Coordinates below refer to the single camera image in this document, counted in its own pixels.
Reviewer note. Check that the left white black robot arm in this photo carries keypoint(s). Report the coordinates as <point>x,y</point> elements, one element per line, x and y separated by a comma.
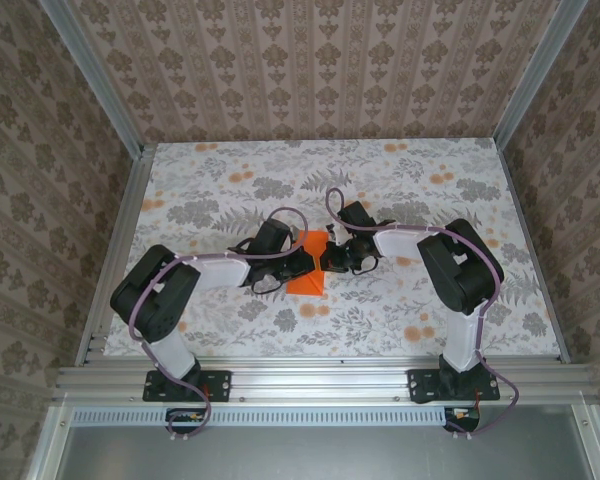
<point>220,272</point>

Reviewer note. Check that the aluminium frame cross rail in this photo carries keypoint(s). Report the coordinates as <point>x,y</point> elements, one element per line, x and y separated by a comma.
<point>320,382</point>

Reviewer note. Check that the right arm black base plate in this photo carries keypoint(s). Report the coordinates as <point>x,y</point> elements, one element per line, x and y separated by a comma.
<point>420,386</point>

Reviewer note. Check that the aluminium frame post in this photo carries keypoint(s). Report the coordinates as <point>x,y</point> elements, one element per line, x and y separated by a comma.
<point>92,75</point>
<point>536,75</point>

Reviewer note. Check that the floral patterned table cover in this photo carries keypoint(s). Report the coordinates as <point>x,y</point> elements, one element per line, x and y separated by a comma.
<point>230,170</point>

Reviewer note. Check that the orange paper sheet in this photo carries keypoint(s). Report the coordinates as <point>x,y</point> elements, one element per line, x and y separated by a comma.
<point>307,286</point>

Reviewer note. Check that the grey sheet metal panel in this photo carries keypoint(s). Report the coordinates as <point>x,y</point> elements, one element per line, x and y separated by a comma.
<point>320,455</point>

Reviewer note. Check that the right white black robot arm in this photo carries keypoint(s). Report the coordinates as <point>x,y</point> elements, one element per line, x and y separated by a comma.
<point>400,242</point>

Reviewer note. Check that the aluminium table side rail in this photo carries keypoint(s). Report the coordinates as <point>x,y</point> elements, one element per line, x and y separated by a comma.
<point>125,235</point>

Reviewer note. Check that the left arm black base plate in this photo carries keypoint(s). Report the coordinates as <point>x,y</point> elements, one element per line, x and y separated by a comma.
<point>220,386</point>

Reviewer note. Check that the black connector board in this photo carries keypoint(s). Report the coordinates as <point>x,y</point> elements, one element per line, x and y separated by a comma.
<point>460,415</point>
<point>180,415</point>

